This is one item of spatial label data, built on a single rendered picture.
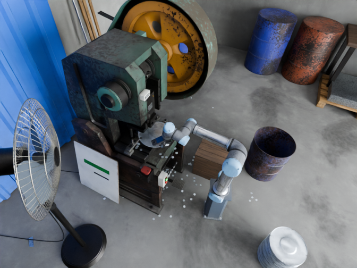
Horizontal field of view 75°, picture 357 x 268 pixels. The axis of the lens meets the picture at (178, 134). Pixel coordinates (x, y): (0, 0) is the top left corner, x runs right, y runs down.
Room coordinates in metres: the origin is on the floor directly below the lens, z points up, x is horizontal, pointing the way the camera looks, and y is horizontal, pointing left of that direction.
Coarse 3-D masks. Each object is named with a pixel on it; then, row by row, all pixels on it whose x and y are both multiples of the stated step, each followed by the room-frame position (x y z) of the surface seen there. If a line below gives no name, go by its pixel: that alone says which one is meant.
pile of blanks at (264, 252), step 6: (264, 240) 0.70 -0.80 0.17; (264, 246) 0.64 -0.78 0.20; (258, 252) 0.64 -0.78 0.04; (264, 252) 0.60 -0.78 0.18; (270, 252) 0.57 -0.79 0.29; (258, 258) 0.59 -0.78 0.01; (264, 258) 0.56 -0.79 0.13; (270, 258) 0.54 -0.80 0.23; (276, 258) 0.52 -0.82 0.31; (264, 264) 0.54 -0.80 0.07; (270, 264) 0.52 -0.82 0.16; (276, 264) 0.50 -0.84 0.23; (282, 264) 0.49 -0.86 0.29
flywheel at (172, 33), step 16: (144, 0) 1.76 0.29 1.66; (160, 0) 1.69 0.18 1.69; (128, 16) 1.77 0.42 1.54; (144, 16) 1.75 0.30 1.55; (160, 16) 1.70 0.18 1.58; (176, 16) 1.61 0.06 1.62; (160, 32) 1.70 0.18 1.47; (176, 32) 1.65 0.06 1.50; (192, 32) 1.56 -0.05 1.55; (176, 48) 1.64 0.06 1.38; (192, 48) 1.59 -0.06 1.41; (176, 64) 1.64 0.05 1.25; (192, 64) 1.59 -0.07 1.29; (176, 80) 1.64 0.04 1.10; (192, 80) 1.55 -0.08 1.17
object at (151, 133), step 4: (156, 124) 1.42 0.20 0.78; (160, 124) 1.42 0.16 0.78; (164, 124) 1.42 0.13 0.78; (148, 128) 1.36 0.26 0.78; (152, 128) 1.37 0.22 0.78; (156, 128) 1.37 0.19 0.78; (160, 128) 1.37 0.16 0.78; (140, 132) 1.31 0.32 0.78; (144, 132) 1.31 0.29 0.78; (148, 132) 1.31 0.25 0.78; (152, 132) 1.31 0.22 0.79; (156, 132) 1.32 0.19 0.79; (160, 132) 1.32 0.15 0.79; (140, 136) 1.27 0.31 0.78; (144, 136) 1.27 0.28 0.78; (148, 136) 1.27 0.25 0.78; (152, 136) 1.27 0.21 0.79; (156, 136) 1.27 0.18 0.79; (140, 140) 1.22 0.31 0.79; (144, 140) 1.23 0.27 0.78; (148, 140) 1.23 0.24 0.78; (144, 144) 1.18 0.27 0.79; (148, 144) 1.19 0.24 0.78
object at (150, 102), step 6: (150, 90) 1.39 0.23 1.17; (150, 96) 1.34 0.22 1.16; (150, 102) 1.34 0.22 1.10; (150, 108) 1.33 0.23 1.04; (150, 114) 1.33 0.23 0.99; (156, 114) 1.35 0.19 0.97; (150, 120) 1.27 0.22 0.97; (156, 120) 1.35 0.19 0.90; (144, 126) 1.26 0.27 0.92; (150, 126) 1.27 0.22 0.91
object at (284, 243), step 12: (276, 228) 0.75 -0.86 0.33; (288, 228) 0.76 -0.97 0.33; (276, 240) 0.65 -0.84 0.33; (288, 240) 0.66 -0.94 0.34; (300, 240) 0.66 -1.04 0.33; (276, 252) 0.56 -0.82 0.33; (288, 252) 0.57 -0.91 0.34; (300, 252) 0.57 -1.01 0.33; (288, 264) 0.48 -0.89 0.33; (300, 264) 0.49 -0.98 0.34
